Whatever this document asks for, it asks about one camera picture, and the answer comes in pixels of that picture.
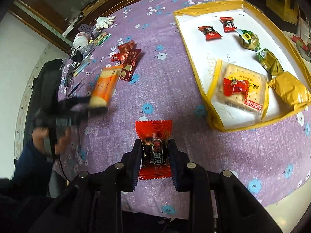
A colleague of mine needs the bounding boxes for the orange cracker pack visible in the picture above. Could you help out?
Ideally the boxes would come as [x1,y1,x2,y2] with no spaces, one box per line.
[89,65,123,108]

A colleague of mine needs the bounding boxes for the dark red Golden Crown bar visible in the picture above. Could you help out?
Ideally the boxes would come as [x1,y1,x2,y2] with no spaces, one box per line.
[120,49,141,82]

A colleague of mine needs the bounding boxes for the red black candy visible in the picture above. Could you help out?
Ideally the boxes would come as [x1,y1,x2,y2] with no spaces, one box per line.
[198,26,222,41]
[220,17,237,33]
[135,120,172,180]

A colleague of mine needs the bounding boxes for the dark red Chinese-text bar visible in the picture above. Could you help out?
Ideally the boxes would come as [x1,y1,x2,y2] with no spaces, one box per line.
[118,41,135,62]

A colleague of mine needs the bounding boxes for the yellow-label cracker pack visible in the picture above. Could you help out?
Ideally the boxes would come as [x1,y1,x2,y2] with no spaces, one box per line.
[207,59,269,124]

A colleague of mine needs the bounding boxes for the bright red small candy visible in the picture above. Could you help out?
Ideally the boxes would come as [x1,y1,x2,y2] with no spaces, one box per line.
[222,78,249,99]

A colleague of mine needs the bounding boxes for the plain yellow snack pack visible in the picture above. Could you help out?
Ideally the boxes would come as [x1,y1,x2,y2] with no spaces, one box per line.
[268,72,310,110]

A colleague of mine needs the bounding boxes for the olive yellow snack packet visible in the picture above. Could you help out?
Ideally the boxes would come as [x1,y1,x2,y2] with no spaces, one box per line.
[257,48,284,76]

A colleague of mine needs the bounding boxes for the green yellow snack packet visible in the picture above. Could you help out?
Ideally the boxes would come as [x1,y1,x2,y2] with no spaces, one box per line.
[235,29,260,52]

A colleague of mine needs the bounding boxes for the person's left hand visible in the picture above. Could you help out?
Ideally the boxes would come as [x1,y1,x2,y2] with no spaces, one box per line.
[31,126,72,156]

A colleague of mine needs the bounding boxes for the black chair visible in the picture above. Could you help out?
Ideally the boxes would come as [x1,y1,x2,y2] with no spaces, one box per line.
[23,59,62,146]

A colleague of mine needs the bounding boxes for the eyeglasses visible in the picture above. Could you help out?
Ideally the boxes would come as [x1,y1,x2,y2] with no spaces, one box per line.
[62,62,82,98]

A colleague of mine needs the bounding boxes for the white round container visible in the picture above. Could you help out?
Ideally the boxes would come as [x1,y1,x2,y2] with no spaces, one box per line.
[73,32,92,49]

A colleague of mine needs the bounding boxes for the purple floral tablecloth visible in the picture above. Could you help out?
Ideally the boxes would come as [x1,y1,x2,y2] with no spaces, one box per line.
[54,0,310,206]

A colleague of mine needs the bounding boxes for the green flat snack box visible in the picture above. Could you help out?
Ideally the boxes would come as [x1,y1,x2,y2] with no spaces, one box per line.
[93,32,111,46]

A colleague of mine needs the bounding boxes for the white gloves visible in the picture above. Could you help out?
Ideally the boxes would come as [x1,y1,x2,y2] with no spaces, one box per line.
[94,15,116,32]

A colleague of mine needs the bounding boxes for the wooden cabinet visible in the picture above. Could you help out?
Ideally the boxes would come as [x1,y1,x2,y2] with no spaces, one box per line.
[8,0,142,53]

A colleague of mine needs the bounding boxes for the gold-edged white tray box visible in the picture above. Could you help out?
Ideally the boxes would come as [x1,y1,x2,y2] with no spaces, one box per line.
[174,0,310,131]

